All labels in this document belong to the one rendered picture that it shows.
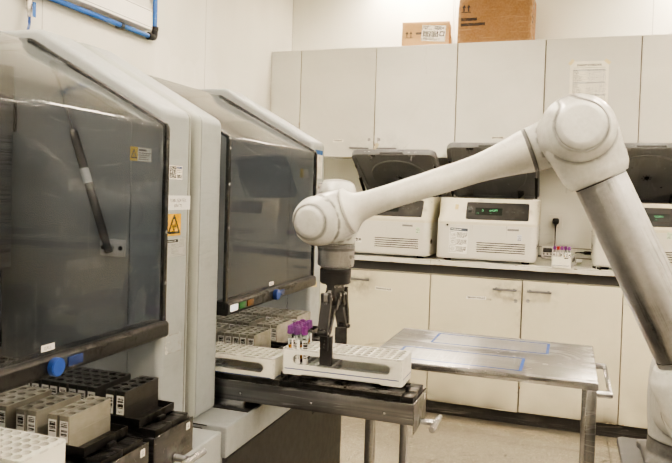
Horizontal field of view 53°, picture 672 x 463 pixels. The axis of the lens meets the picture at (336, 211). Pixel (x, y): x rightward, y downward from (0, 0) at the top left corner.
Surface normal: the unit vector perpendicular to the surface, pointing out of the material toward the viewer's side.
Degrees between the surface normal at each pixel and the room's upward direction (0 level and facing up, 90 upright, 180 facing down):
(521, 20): 90
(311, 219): 93
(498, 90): 90
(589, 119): 85
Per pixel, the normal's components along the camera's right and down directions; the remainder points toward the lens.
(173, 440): 0.94, 0.04
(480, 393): -0.36, 0.02
